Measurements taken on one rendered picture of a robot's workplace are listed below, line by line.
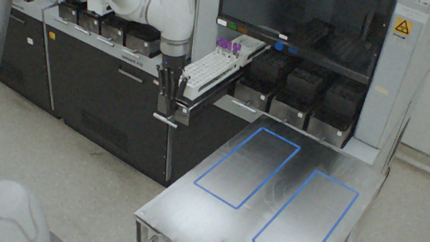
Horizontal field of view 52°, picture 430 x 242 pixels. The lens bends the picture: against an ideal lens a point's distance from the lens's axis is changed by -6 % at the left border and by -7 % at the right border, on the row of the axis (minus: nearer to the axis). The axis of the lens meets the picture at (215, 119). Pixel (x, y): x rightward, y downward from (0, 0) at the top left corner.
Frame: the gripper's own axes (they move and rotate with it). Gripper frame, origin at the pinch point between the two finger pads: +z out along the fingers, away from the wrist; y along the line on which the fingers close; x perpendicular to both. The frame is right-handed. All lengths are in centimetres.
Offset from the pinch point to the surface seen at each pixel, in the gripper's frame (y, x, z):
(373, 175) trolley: -68, -11, -2
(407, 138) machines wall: -67, -147, 66
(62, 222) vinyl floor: 46, 18, 80
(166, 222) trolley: -33, 42, -2
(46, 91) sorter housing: 109, -27, 57
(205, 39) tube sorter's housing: 12.7, -35.9, -6.8
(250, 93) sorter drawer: -14.9, -26.9, 1.0
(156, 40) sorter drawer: 33.5, -31.5, -0.4
